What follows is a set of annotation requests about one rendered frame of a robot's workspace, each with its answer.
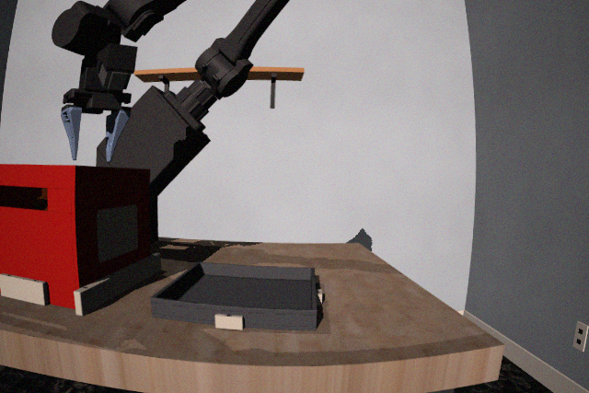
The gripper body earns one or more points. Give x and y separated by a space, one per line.
95 101

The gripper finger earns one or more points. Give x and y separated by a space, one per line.
74 114
120 117

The red crate with dividers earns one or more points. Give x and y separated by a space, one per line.
98 222

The orange bottle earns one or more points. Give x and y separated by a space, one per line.
42 202

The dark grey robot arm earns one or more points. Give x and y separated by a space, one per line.
80 30

